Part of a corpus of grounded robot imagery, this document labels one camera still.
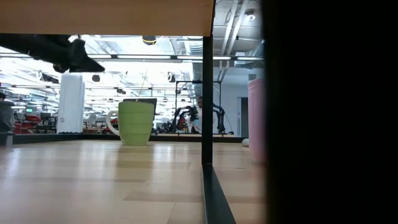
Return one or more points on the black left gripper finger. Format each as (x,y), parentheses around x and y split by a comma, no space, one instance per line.
(81,60)

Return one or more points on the pink plastic mug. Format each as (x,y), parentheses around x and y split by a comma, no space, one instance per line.
(256,124)

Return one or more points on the black background robot arm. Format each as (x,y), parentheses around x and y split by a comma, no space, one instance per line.
(220,119)
(183,118)

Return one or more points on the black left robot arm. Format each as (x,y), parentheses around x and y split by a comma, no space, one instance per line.
(15,43)

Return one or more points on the wooden shelf black legs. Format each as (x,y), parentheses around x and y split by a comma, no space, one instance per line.
(93,17)

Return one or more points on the white building pillar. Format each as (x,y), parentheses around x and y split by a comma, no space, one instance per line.
(71,105)

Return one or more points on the red tool cart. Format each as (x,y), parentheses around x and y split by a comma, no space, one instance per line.
(28,124)

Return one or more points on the person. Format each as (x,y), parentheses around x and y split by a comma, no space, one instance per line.
(6,115)
(199,118)

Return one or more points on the black metal robot stand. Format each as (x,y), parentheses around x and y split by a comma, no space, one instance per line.
(186,81)

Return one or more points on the grey door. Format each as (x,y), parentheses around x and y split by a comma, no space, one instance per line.
(244,118)

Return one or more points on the grey knitted cloth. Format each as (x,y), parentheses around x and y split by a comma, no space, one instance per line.
(245,142)

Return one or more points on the black metal table frame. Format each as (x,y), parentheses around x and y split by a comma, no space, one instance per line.
(62,138)

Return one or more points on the black upright post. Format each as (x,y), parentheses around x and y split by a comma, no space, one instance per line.
(329,112)

